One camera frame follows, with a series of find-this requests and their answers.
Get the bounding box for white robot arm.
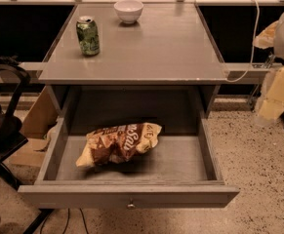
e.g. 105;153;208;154
253;13;284;126

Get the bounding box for open grey top drawer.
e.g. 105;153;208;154
19;86;239;209

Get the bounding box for metal drawer knob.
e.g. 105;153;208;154
127;200;136;210

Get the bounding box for black floor cables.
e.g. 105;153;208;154
39;208;90;234

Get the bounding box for brown chip bag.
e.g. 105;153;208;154
76;123;162;168

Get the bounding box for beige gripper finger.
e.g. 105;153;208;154
254;66;284;127

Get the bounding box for grey cabinet counter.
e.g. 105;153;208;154
39;3;225;111

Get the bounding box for white ceramic bowl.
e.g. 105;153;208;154
114;0;143;23

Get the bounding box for black chair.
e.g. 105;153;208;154
0;56;55;234

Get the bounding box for cardboard box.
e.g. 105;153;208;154
10;88;58;167

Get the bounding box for white cable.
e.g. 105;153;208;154
225;0;261;84

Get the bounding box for green soda can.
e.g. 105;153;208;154
76;16;100;56

